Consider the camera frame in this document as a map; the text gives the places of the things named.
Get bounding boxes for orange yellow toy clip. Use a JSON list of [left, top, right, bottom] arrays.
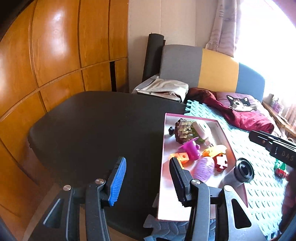
[[202, 145, 227, 158]]

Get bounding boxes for beige canvas bag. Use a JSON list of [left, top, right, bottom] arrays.
[[132, 75, 189, 102]]

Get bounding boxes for pink-rimmed white tray box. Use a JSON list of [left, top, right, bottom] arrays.
[[157, 112, 249, 222]]

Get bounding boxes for maroon red blanket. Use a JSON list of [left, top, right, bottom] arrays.
[[185, 88, 274, 133]]

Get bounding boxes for pink window curtain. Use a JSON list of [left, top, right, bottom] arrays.
[[206, 0, 241, 57]]

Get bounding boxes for wooden side desk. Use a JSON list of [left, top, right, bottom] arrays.
[[262, 101, 295, 138]]

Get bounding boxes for blue foam puzzle mat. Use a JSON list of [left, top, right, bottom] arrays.
[[144, 101, 287, 240]]

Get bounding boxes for purple box on desk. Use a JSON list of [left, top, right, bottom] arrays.
[[271, 96, 283, 113]]

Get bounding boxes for wooden wardrobe panels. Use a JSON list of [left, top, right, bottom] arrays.
[[0, 0, 129, 241]]

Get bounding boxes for grey yellow blue headboard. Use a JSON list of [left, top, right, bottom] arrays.
[[159, 45, 265, 101]]

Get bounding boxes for dark spiky massage brush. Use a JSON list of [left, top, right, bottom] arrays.
[[169, 118, 198, 144]]

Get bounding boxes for green white plug-in device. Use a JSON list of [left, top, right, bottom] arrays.
[[191, 120, 213, 147]]

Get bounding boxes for pink ribbed oval toy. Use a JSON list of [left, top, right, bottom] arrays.
[[191, 157, 215, 182]]

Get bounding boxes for orange block toy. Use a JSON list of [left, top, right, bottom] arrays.
[[170, 152, 189, 165]]

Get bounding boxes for black rolled yoga mat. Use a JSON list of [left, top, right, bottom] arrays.
[[142, 33, 166, 82]]

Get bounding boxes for red metallic cylinder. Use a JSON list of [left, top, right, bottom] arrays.
[[275, 168, 288, 179]]

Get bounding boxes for person's hand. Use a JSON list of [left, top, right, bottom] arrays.
[[279, 169, 296, 232]]

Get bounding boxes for purple cat pillow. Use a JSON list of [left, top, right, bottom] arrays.
[[216, 92, 265, 113]]

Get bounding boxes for green flanged plastic spool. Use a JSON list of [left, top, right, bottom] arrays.
[[274, 159, 287, 171]]

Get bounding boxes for purple silicone cup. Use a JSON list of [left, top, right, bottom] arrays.
[[178, 137, 201, 161]]

